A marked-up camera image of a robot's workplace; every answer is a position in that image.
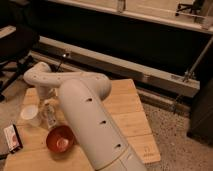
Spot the white plastic bottle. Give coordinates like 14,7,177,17
44,103,57,129

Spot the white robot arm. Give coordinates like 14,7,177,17
24,62,147,171

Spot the brown ceramic bowl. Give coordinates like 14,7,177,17
46,125,74,153

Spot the white plastic cup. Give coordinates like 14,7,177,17
21,105,41,126

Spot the metal rod stand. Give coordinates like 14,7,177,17
171,44,213,113

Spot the black office chair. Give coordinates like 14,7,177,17
0,25,39,102

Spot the background black chair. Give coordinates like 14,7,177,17
175,0,208,16

